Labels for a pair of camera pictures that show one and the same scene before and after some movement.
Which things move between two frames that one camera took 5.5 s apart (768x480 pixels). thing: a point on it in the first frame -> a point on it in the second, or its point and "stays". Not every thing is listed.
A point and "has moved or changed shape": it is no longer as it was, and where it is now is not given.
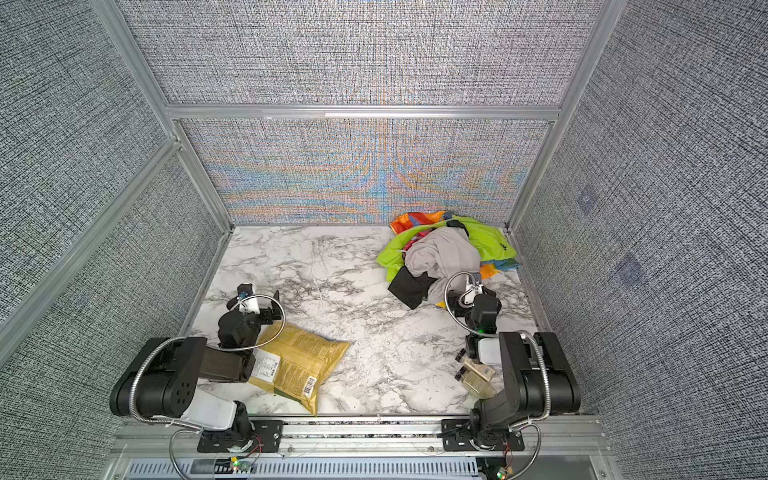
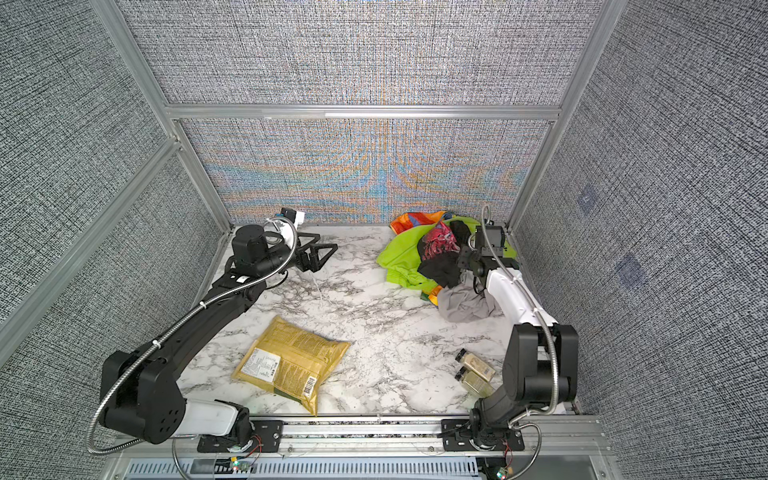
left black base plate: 261,436 stays
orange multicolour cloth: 409,220 stays
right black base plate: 456,435 stays
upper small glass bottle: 484,371 stays
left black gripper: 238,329 -> 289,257
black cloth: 411,288 -> 444,269
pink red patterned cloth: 418,235 -> 439,240
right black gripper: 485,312 -> 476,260
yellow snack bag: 295,362 stays
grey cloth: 442,253 has moved or changed shape
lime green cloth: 491,247 stays
